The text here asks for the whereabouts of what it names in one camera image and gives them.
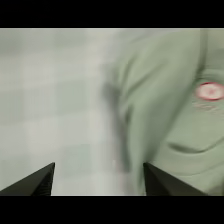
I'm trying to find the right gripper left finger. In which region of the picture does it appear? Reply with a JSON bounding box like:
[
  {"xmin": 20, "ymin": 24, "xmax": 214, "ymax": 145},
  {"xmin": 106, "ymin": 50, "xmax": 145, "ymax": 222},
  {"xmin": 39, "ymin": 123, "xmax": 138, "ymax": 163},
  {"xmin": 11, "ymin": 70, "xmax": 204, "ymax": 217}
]
[{"xmin": 0, "ymin": 162, "xmax": 56, "ymax": 197}]

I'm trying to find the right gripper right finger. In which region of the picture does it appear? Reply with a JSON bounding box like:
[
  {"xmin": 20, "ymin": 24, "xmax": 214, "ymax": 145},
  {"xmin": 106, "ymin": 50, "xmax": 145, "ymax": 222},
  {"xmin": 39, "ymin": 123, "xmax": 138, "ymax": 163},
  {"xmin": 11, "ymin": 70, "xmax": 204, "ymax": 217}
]
[{"xmin": 143, "ymin": 162, "xmax": 208, "ymax": 197}]

